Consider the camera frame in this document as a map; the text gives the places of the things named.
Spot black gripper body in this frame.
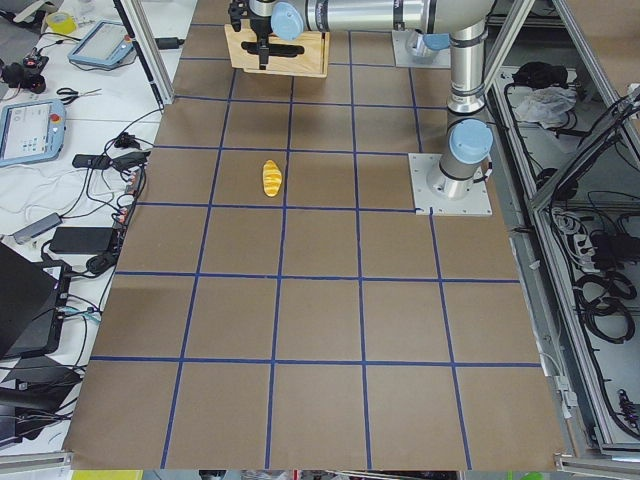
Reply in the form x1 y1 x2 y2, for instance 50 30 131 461
228 0 276 36

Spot black drawer handle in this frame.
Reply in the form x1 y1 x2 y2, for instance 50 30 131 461
241 41 305 58

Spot wooden drawer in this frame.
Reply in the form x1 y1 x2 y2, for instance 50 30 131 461
224 24 330 78

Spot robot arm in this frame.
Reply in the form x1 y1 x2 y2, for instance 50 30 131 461
228 0 493 200
405 29 450 60

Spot wooden drawer cabinet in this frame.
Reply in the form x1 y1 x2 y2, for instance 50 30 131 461
242 32 330 78

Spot teach pendant upper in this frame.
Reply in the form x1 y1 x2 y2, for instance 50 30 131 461
67 20 134 70

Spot teach pendant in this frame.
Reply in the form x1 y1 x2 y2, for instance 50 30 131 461
67 20 134 70
1 99 66 167

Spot toy bread loaf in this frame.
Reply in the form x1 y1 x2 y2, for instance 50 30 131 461
262 159 283 198

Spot yellow tape roll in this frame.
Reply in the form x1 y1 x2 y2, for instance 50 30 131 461
45 11 77 35

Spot black scissors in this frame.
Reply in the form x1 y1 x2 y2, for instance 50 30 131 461
56 87 102 105

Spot teach pendant lower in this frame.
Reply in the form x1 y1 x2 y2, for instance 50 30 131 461
1 99 66 167

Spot black power adapter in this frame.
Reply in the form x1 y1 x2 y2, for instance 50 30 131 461
49 227 114 254

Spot white crumpled cloth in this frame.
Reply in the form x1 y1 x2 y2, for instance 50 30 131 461
514 86 577 128

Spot black laptop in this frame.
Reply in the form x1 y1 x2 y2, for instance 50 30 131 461
1 245 71 360

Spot aluminium frame post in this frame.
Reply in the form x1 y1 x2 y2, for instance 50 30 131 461
113 0 174 110

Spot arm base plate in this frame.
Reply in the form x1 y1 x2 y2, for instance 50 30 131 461
408 153 493 217
392 30 451 69

